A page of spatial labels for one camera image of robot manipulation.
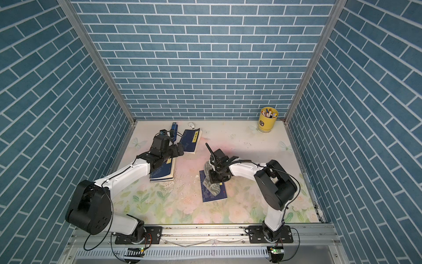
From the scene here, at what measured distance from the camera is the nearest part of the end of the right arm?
688 mm

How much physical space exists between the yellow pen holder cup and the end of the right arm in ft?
1.50

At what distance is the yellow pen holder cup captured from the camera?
3.54 feet
